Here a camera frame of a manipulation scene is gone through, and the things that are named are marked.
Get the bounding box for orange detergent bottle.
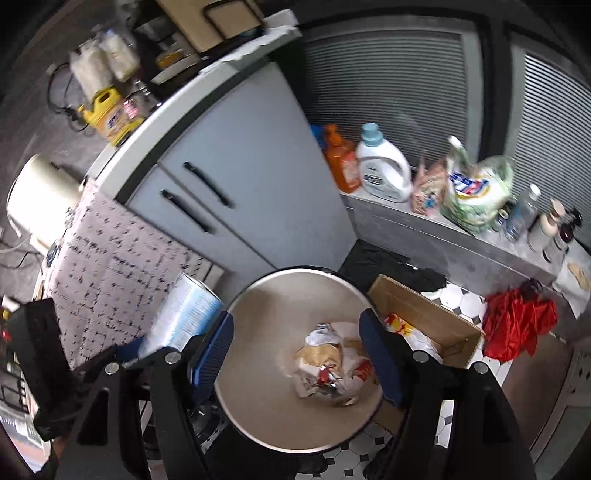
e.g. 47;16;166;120
321;124;363;195

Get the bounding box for patterned pink tablecloth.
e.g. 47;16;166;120
44;178;215;372

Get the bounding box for silver red wrapper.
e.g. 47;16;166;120
314;362;345;393

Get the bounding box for black cloth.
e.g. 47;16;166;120
342;240;448;292

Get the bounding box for white paper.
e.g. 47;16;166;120
305;323;345;347

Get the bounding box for beige small bottle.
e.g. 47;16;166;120
526;199;566;252

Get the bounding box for cream air fryer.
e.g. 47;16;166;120
6;153;84;257

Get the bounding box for green white detergent bag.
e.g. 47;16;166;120
438;135;517;236

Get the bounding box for wooden cutting board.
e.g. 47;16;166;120
154;0;266;54

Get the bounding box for small pink bottle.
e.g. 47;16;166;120
122;95;148;123

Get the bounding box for red yellow snack packet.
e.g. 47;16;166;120
385;313;444;363

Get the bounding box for yellow detergent bottle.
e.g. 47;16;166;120
78;88;148;147

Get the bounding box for hanging black cable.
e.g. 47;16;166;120
46;67;93;132

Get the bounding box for large paper cup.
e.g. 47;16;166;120
213;267;387;454

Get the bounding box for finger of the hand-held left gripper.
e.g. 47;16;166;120
111;339;148;370

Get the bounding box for red cloth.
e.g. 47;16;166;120
482;279;559;363

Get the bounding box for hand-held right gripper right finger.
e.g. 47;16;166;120
359;308;539;480

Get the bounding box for pink printed bag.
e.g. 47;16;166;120
411;157;451;217

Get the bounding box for brown paper bag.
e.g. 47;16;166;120
295;342;345;398

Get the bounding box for grey kitchen cabinet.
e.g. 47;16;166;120
85;9;358;289

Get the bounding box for red white wrapper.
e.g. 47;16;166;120
348;357;380;388

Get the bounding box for cardboard box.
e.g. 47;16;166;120
367;274;486;435

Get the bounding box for hanging plastic bags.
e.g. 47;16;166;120
69;28;141;90

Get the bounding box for white detergent bottle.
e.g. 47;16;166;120
355;122;415;204

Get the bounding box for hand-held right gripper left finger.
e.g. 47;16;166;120
67;310;235;480

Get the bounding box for black cabinet handle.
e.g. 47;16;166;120
183;161;234;208
160;189;214;234

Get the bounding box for clear plastic bottle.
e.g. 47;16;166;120
504;184;542;243

